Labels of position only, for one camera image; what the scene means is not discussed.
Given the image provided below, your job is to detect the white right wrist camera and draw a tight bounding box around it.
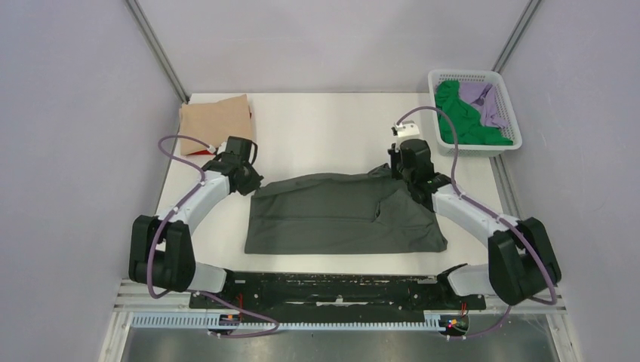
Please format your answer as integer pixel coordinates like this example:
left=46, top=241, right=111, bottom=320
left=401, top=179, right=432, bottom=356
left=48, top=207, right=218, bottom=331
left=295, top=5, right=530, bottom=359
left=392, top=120, right=420, bottom=139

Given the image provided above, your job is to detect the white slotted cable duct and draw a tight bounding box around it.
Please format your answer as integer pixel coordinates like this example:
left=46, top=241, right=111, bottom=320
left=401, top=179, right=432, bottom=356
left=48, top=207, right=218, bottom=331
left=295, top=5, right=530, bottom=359
left=131, top=312, right=442, bottom=331

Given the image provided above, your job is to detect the aluminium frame rail right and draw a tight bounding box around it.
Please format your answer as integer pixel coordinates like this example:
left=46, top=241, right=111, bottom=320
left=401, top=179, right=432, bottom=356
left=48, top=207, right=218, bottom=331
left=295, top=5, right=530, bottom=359
left=492, top=0, right=543, bottom=73

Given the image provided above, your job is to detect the beige folded t shirt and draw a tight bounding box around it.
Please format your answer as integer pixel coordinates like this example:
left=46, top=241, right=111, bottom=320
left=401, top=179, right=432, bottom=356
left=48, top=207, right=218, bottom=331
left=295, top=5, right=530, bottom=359
left=179, top=94, right=256, bottom=148

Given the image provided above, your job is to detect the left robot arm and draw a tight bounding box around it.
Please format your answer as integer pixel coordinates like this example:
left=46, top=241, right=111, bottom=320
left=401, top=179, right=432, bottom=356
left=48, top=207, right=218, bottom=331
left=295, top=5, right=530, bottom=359
left=128, top=137, right=263, bottom=308

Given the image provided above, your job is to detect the grey t shirt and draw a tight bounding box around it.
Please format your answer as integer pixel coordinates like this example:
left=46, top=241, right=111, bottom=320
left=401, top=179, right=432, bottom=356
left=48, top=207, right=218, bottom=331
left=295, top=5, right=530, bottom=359
left=244, top=164, right=448, bottom=255

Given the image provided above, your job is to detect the white plastic laundry basket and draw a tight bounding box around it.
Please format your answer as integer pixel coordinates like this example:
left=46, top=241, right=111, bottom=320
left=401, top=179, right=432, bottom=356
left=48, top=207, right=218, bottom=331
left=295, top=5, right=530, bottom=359
left=428, top=69, right=522, bottom=157

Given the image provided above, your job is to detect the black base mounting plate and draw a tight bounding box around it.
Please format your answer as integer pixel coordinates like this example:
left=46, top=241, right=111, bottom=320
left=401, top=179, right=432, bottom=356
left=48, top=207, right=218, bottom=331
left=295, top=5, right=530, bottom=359
left=218, top=271, right=486, bottom=324

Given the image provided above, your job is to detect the aluminium frame rail left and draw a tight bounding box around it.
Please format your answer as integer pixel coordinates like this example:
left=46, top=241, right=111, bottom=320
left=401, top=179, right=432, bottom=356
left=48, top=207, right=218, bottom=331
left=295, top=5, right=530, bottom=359
left=124, top=0, right=189, bottom=103

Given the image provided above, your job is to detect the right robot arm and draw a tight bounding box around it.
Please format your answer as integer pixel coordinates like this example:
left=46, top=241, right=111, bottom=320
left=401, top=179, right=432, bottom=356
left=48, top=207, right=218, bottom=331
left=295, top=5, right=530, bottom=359
left=388, top=139, right=562, bottom=308

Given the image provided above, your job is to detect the purple t shirt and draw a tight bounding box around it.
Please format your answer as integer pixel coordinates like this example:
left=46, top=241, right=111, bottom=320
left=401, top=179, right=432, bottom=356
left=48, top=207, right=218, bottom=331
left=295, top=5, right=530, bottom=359
left=459, top=81, right=509, bottom=129

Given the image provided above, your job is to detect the red folded t shirt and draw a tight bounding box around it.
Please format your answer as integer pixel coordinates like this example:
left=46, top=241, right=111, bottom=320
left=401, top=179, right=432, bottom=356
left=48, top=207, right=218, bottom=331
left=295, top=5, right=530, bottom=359
left=188, top=150, right=217, bottom=157

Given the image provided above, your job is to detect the aluminium frame rail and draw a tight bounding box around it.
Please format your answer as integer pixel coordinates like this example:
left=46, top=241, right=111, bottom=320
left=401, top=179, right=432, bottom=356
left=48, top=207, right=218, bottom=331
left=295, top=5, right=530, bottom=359
left=492, top=0, right=543, bottom=73
left=124, top=0, right=189, bottom=103

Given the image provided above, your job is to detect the green t shirt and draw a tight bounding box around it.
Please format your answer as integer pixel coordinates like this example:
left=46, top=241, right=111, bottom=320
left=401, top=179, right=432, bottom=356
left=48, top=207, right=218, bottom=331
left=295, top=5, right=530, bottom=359
left=435, top=80, right=513, bottom=146

